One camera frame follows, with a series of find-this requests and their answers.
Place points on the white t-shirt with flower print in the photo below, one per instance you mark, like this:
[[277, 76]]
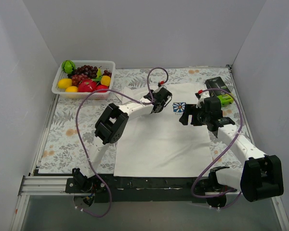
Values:
[[158, 145]]

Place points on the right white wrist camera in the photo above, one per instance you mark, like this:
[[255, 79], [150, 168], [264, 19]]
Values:
[[201, 96]]

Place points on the red grape bunch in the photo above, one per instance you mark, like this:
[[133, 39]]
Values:
[[77, 79]]

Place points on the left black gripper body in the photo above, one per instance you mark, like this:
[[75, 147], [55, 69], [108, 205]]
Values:
[[160, 102]]

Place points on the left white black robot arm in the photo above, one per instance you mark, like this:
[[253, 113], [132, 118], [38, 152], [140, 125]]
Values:
[[109, 129]]

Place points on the white plastic fruit basket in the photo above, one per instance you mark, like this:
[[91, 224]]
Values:
[[108, 65]]

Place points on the toy watermelon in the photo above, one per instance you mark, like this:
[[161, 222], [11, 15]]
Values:
[[68, 66]]

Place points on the dark purple grape bunch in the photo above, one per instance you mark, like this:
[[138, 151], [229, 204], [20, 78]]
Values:
[[87, 70]]

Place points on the yellow toy lemon front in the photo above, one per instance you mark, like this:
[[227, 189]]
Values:
[[72, 89]]

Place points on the yellow toy lemon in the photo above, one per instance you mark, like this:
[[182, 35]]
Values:
[[72, 89], [105, 80], [64, 83]]

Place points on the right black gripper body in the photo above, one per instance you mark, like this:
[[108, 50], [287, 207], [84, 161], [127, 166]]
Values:
[[191, 115]]

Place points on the yellow toy lemon left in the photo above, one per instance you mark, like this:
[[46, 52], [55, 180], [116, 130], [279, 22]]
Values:
[[64, 83]]

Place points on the black green product box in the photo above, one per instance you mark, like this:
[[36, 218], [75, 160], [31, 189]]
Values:
[[219, 89]]

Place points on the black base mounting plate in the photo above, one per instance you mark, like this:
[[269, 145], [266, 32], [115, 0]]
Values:
[[132, 189]]

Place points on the aluminium frame rail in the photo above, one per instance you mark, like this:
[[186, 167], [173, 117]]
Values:
[[45, 206]]

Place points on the yellow toy lemon right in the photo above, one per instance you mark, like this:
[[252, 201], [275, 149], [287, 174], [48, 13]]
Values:
[[105, 80]]

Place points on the floral table mat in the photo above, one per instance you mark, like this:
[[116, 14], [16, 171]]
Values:
[[63, 150]]

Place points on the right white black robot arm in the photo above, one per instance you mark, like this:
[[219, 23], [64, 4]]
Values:
[[261, 175]]

